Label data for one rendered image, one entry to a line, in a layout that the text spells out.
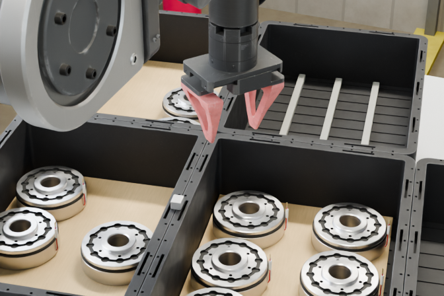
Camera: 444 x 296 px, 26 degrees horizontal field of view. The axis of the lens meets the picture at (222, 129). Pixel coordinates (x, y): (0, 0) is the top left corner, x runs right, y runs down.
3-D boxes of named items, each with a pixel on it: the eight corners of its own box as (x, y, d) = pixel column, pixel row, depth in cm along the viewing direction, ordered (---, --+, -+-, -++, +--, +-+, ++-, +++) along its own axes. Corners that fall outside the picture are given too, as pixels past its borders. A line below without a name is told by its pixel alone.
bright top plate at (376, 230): (376, 256, 129) (377, 252, 129) (304, 239, 132) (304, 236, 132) (392, 214, 137) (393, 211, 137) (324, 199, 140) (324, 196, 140)
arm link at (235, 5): (200, -26, 105) (249, -18, 104) (224, -46, 111) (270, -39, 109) (200, 32, 109) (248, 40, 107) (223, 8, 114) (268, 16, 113)
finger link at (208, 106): (180, 133, 118) (178, 65, 113) (229, 117, 121) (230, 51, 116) (208, 159, 113) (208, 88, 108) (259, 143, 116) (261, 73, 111)
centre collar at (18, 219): (28, 242, 131) (28, 239, 130) (-5, 236, 132) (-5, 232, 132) (44, 221, 135) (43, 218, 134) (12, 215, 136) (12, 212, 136)
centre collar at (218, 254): (244, 276, 125) (244, 272, 125) (207, 270, 126) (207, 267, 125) (251, 252, 129) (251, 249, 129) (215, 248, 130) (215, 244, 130)
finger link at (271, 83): (205, 125, 119) (205, 57, 115) (253, 110, 123) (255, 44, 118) (234, 150, 115) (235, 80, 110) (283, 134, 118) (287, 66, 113)
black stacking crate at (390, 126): (407, 222, 143) (415, 158, 137) (213, 197, 149) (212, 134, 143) (420, 94, 176) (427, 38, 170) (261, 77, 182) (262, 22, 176)
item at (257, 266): (259, 295, 122) (259, 291, 122) (183, 283, 124) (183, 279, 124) (273, 246, 131) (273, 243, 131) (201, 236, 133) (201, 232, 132)
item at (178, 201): (180, 210, 125) (180, 203, 125) (170, 209, 126) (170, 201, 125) (184, 202, 127) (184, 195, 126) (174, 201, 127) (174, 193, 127)
